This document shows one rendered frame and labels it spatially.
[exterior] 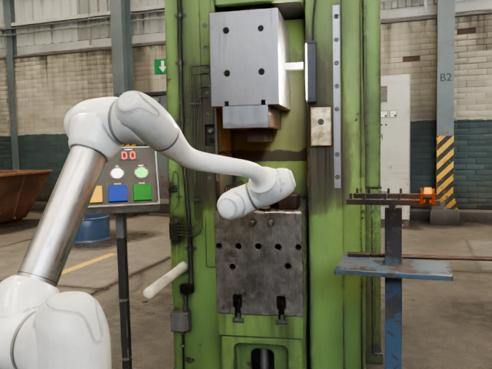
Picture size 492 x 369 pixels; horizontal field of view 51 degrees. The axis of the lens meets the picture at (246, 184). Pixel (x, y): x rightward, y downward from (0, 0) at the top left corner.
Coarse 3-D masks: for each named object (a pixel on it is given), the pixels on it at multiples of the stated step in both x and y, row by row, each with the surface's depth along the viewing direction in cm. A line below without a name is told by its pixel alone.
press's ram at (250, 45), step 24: (216, 24) 219; (240, 24) 217; (264, 24) 215; (216, 48) 220; (240, 48) 218; (264, 48) 216; (288, 48) 251; (216, 72) 221; (240, 72) 219; (264, 72) 217; (288, 72) 250; (216, 96) 222; (240, 96) 220; (264, 96) 218; (288, 96) 250
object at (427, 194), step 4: (424, 188) 194; (428, 188) 194; (424, 192) 181; (428, 192) 180; (420, 196) 170; (424, 196) 163; (428, 196) 163; (432, 196) 168; (420, 200) 170; (424, 200) 169; (428, 200) 160; (432, 200) 168; (424, 204) 162; (428, 204) 160
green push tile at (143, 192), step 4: (136, 184) 216; (140, 184) 216; (144, 184) 216; (148, 184) 217; (136, 188) 215; (140, 188) 215; (144, 188) 216; (148, 188) 216; (136, 192) 214; (140, 192) 214; (144, 192) 215; (148, 192) 215; (136, 196) 213; (140, 196) 214; (144, 196) 214; (148, 196) 214; (136, 200) 213; (140, 200) 213; (144, 200) 214; (148, 200) 214
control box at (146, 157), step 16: (112, 160) 219; (128, 160) 221; (144, 160) 222; (112, 176) 216; (128, 176) 217; (144, 176) 218; (128, 192) 214; (96, 208) 210; (112, 208) 212; (128, 208) 214; (144, 208) 217
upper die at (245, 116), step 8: (224, 112) 222; (232, 112) 221; (240, 112) 220; (248, 112) 220; (256, 112) 219; (264, 112) 218; (272, 112) 231; (280, 112) 258; (224, 120) 222; (232, 120) 221; (240, 120) 221; (248, 120) 220; (256, 120) 219; (264, 120) 218; (272, 120) 231; (280, 120) 258; (224, 128) 222; (232, 128) 224; (240, 128) 227; (248, 128) 230; (272, 128) 238; (280, 128) 258
